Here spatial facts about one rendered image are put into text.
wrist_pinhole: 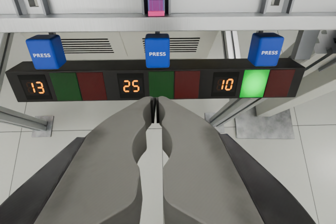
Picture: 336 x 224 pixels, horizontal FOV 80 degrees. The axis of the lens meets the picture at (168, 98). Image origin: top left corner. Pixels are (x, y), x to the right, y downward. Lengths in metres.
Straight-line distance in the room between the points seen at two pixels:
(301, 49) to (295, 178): 0.79
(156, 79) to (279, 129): 0.83
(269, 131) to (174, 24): 0.85
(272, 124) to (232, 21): 0.83
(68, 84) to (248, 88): 0.21
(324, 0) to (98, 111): 0.85
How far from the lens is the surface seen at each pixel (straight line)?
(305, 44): 0.30
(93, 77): 0.24
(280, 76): 0.27
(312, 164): 1.08
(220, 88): 0.25
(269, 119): 1.00
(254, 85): 0.26
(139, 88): 0.24
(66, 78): 0.26
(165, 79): 0.23
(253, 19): 0.20
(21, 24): 0.22
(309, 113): 1.11
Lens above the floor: 0.88
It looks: 73 degrees down
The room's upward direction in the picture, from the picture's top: 4 degrees clockwise
